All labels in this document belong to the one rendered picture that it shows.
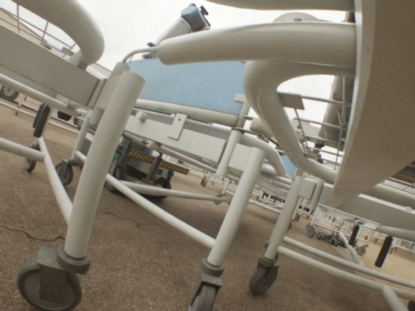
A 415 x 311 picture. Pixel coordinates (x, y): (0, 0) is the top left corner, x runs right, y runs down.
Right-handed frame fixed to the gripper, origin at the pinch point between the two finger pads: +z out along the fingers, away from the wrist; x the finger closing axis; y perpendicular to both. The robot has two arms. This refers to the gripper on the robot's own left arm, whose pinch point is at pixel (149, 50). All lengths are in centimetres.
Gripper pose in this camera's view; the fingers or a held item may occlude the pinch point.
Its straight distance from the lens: 97.9
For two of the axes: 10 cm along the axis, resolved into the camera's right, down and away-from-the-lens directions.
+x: -2.8, 9.6, 0.7
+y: 8.2, 2.8, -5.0
